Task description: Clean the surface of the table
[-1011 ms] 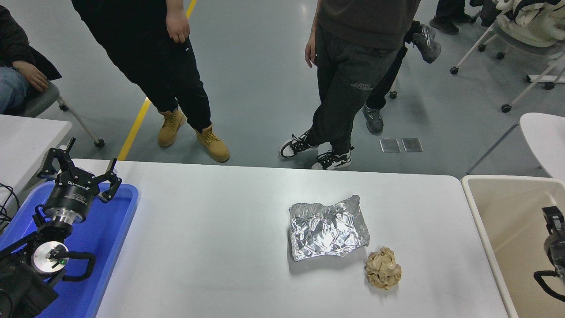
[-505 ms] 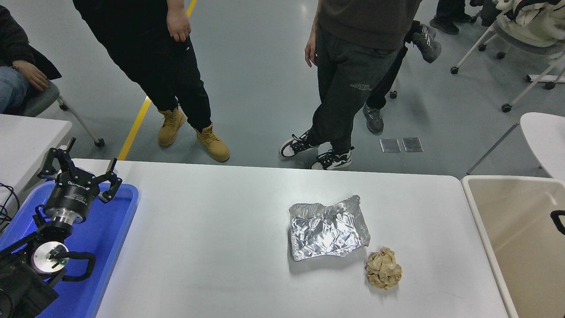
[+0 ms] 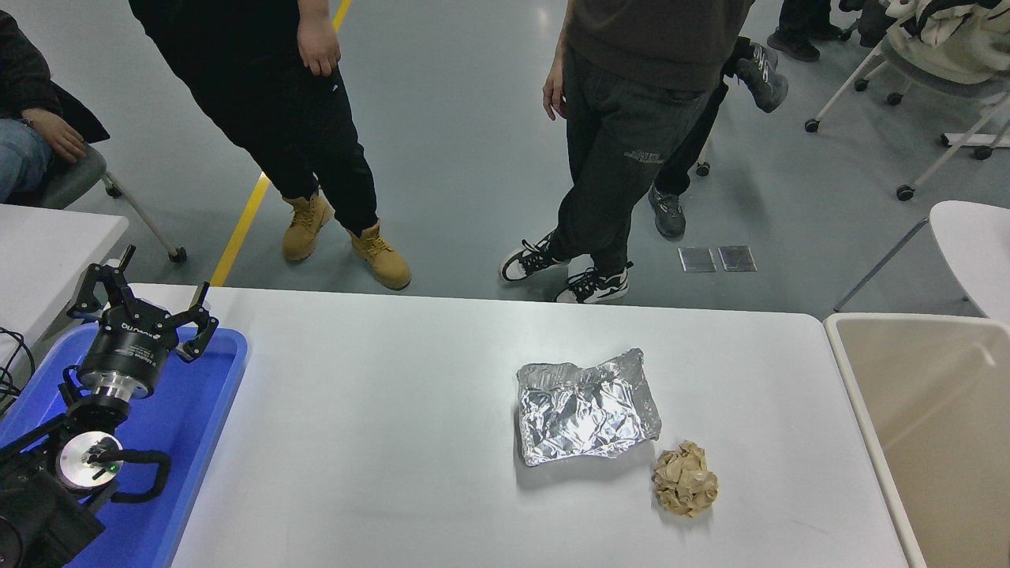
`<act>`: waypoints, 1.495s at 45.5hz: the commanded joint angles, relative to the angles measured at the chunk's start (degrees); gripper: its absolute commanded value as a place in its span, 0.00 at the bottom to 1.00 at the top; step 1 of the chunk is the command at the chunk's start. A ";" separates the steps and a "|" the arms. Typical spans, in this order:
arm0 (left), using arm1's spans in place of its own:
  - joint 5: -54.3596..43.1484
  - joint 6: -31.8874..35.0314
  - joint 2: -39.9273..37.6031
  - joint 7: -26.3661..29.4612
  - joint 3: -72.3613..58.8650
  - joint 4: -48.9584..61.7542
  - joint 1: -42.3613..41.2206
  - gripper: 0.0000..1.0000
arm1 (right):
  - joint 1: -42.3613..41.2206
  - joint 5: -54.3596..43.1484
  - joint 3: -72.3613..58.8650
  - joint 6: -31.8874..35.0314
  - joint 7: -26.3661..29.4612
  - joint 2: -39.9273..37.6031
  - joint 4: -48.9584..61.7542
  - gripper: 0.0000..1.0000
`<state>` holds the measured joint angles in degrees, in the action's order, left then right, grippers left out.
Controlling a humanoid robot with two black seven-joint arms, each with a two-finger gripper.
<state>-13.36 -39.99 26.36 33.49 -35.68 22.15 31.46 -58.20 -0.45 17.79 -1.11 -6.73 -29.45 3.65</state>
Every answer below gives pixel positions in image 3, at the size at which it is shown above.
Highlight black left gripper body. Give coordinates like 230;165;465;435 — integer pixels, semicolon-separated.
77;308;178;390

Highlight silver foil tray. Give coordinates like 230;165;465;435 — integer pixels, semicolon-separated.
515;349;664;468

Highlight person's hand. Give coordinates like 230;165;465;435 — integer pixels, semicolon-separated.
21;107;88;164

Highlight person's left hand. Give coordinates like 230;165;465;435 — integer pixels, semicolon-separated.
297;12;342;78

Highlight person's right hand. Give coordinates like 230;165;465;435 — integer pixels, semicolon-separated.
543;59;570;121

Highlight white side table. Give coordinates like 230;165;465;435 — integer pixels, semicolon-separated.
0;204;129;372

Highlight blue plastic tray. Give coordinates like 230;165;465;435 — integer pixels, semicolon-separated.
0;323;249;568

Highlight grey wheeled chair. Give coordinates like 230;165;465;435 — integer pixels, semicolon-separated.
32;144;188;263

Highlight person in tan boots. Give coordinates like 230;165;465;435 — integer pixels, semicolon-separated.
129;0;412;291

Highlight seated person in black jacket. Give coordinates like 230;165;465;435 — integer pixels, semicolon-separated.
0;9;110;204

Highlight person in black-white sneakers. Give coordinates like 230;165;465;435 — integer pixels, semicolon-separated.
499;0;757;306

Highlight crumpled tan paper ball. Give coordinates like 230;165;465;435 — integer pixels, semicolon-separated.
651;440;720;519

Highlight person in grey sneakers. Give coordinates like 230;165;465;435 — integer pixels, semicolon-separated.
649;35;790;241

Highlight person in black shoes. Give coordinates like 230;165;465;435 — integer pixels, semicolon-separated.
767;0;845;63

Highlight large pale bin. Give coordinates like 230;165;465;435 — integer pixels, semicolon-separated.
823;312;1010;568

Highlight white round table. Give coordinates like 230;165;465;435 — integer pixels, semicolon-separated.
834;199;1010;324

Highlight white wheeled chair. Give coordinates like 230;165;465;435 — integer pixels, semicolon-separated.
803;35;1010;202

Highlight cream coat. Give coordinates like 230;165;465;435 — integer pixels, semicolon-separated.
882;0;1010;86

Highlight black cable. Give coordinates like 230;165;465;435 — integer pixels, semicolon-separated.
0;327;36;415

